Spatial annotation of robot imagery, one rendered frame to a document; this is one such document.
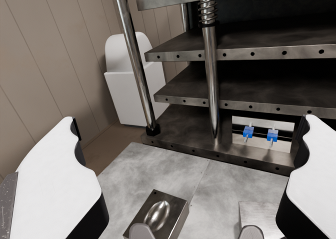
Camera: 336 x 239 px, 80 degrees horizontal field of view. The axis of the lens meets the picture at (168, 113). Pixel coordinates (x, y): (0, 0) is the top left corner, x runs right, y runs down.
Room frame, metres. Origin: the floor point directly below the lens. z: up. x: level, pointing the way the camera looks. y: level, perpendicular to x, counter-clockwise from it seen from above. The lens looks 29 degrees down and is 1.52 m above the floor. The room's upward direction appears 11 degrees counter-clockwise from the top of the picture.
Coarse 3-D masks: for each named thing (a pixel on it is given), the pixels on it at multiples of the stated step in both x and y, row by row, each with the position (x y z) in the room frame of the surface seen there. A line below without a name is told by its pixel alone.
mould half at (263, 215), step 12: (240, 204) 0.41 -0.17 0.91; (252, 204) 0.40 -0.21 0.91; (264, 204) 0.39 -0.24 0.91; (276, 204) 0.38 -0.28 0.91; (240, 216) 0.37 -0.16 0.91; (252, 216) 0.36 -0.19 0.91; (264, 216) 0.35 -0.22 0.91; (240, 228) 0.36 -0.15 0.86; (264, 228) 0.32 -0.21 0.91; (276, 228) 0.32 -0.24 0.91
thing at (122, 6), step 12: (120, 0) 1.07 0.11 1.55; (120, 12) 1.08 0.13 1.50; (180, 12) 1.66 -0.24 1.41; (132, 24) 1.09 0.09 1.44; (132, 36) 1.08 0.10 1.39; (132, 48) 1.07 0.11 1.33; (132, 60) 1.08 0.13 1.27; (144, 84) 1.08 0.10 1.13; (144, 96) 1.07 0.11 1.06; (144, 108) 1.08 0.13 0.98; (156, 132) 1.07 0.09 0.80
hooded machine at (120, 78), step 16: (112, 48) 2.57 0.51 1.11; (144, 48) 2.63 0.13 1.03; (112, 64) 2.56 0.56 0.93; (128, 64) 2.44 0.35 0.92; (144, 64) 2.56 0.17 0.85; (160, 64) 2.84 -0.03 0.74; (112, 80) 2.53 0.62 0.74; (128, 80) 2.40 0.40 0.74; (160, 80) 2.76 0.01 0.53; (112, 96) 2.57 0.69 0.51; (128, 96) 2.44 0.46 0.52; (128, 112) 2.48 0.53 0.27; (160, 112) 2.60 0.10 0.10
